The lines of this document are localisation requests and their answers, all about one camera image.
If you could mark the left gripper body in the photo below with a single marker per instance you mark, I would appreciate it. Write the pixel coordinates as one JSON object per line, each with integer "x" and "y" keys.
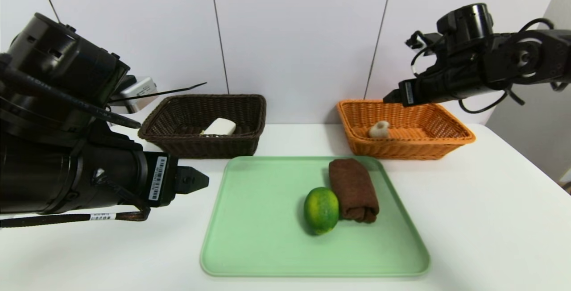
{"x": 159, "y": 179}

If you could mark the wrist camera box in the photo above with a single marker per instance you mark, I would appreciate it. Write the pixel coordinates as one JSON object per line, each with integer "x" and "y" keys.
{"x": 430, "y": 41}
{"x": 138, "y": 92}

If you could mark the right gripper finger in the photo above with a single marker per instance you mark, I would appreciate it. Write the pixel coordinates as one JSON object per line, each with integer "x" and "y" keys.
{"x": 393, "y": 98}

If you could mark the orange wicker basket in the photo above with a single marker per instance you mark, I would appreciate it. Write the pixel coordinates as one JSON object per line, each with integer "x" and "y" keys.
{"x": 401, "y": 150}

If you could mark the light green plastic tray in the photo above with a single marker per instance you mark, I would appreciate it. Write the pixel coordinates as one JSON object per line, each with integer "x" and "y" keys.
{"x": 357, "y": 251}

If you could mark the folded brown towel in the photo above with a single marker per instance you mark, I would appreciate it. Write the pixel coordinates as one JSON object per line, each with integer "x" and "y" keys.
{"x": 353, "y": 188}

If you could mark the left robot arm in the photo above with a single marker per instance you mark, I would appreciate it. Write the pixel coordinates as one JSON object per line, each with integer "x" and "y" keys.
{"x": 58, "y": 59}

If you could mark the dark brown wicker basket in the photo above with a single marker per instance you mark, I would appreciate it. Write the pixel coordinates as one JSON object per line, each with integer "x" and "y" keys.
{"x": 200, "y": 148}

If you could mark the white soap bar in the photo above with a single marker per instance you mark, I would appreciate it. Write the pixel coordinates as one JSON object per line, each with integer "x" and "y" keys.
{"x": 219, "y": 126}

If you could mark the green lime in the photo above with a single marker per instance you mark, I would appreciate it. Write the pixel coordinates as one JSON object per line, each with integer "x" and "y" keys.
{"x": 320, "y": 210}

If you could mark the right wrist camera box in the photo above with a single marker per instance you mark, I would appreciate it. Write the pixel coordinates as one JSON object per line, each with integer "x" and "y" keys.
{"x": 430, "y": 41}

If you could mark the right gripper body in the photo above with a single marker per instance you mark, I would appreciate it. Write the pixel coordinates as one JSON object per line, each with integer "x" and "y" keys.
{"x": 408, "y": 92}

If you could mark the white round bun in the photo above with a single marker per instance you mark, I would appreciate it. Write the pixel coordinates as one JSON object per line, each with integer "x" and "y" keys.
{"x": 379, "y": 129}

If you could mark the thin black zip tie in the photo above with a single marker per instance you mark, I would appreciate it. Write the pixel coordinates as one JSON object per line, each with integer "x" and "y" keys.
{"x": 174, "y": 90}

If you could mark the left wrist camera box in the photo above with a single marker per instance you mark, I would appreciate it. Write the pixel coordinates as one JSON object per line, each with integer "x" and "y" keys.
{"x": 138, "y": 92}

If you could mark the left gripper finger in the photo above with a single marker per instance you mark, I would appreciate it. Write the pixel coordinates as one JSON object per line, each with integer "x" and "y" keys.
{"x": 192, "y": 180}

